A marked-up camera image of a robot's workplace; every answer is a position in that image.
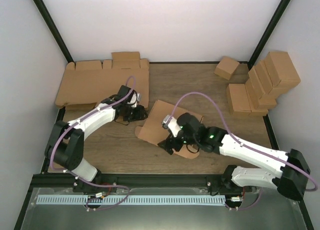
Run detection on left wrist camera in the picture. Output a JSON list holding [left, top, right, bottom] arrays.
[[128, 92, 141, 108]]

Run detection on light blue slotted cable duct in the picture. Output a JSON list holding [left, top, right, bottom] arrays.
[[35, 194, 226, 206]]

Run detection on row of folded boxes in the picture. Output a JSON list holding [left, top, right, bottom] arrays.
[[245, 66, 277, 115]]

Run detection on large folded cardboard box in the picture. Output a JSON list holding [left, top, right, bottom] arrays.
[[264, 51, 301, 98]]

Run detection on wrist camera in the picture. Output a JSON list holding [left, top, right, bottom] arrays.
[[128, 92, 141, 108], [162, 115, 182, 138]]

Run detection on stack of flat cardboard blanks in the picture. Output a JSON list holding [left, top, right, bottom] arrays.
[[55, 52, 150, 110]]

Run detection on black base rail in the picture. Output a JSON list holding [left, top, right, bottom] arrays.
[[30, 173, 259, 194]]

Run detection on right black frame post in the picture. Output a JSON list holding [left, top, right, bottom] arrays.
[[248, 0, 291, 66]]

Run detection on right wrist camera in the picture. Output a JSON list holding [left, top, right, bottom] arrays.
[[162, 115, 182, 138]]

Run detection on folded box on table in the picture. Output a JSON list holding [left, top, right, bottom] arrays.
[[226, 84, 251, 117]]

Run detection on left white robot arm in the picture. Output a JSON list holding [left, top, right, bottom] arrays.
[[44, 85, 148, 192]]

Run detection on small folded cardboard box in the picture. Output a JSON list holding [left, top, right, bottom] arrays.
[[214, 56, 240, 80]]

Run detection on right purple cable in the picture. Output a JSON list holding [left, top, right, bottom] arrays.
[[169, 91, 320, 212]]

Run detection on black frame post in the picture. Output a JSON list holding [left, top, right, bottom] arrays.
[[248, 0, 291, 66], [32, 0, 74, 63]]

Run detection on left black frame post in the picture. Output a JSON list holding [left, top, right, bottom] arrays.
[[32, 0, 74, 63]]

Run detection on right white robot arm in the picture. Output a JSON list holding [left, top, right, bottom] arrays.
[[158, 113, 311, 201]]

